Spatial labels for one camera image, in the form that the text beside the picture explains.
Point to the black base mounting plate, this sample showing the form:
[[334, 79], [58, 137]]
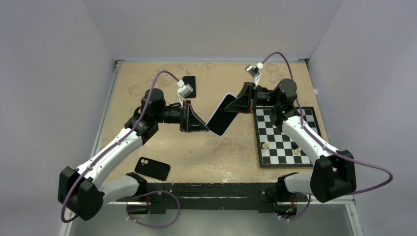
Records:
[[261, 197]]

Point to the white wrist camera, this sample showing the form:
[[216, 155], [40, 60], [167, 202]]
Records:
[[255, 72], [182, 91]]

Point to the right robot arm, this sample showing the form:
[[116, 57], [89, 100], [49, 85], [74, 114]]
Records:
[[333, 172]]

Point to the black chess piece middle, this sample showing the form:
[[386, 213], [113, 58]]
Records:
[[294, 146]]

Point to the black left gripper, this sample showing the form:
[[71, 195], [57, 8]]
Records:
[[189, 120]]

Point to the white chess piece left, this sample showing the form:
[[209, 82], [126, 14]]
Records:
[[265, 145]]

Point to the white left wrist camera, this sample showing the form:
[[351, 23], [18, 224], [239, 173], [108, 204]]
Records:
[[182, 91]]

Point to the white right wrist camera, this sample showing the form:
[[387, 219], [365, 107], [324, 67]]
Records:
[[255, 72]]

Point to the black white chessboard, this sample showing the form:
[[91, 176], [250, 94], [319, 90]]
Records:
[[280, 153]]

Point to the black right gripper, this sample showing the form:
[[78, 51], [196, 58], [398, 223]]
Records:
[[246, 101]]

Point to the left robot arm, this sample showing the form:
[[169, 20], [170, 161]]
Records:
[[82, 191]]

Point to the black smartphone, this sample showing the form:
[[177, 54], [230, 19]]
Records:
[[190, 82]]

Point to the black phone case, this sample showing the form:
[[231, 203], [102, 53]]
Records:
[[152, 168]]

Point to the phone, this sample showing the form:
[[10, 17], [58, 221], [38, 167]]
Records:
[[221, 120]]

